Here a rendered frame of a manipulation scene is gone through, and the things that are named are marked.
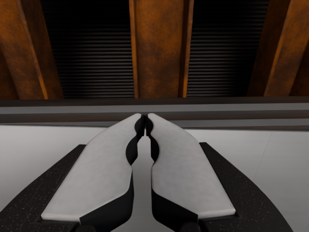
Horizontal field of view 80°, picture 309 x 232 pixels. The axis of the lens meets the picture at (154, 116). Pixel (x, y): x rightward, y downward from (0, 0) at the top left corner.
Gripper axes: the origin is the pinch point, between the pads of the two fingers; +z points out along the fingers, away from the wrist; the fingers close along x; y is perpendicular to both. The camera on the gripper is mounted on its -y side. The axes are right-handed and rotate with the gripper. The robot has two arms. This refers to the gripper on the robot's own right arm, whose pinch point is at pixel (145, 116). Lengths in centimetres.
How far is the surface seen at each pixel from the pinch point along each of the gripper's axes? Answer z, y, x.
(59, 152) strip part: 0.7, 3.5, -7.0
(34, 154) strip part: 0.7, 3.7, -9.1
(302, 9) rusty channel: 19.5, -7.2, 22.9
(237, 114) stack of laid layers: 3.5, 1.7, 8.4
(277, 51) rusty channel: 15.1, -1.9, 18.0
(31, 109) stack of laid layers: 4.3, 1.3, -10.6
